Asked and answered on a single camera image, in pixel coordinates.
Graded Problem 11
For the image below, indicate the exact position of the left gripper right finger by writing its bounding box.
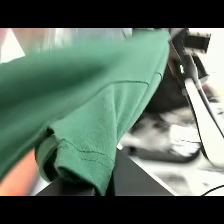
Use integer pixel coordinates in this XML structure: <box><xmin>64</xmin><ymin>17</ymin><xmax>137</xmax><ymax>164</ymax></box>
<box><xmin>105</xmin><ymin>148</ymin><xmax>175</xmax><ymax>197</ymax></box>

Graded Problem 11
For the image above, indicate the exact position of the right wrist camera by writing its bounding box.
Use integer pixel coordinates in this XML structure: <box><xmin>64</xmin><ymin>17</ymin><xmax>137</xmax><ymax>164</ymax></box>
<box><xmin>182</xmin><ymin>29</ymin><xmax>212</xmax><ymax>56</ymax></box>

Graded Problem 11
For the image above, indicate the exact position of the green T-shirt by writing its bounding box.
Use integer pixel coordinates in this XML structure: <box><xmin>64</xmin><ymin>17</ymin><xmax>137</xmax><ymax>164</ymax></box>
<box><xmin>0</xmin><ymin>29</ymin><xmax>171</xmax><ymax>197</ymax></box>

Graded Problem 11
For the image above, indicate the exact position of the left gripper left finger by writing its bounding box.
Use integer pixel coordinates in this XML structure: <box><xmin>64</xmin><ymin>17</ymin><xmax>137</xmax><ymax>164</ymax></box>
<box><xmin>35</xmin><ymin>175</ymin><xmax>98</xmax><ymax>197</ymax></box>

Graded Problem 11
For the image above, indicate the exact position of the black cable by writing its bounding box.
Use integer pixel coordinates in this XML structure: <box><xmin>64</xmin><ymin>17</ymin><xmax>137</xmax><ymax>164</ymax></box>
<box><xmin>201</xmin><ymin>184</ymin><xmax>224</xmax><ymax>197</ymax></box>

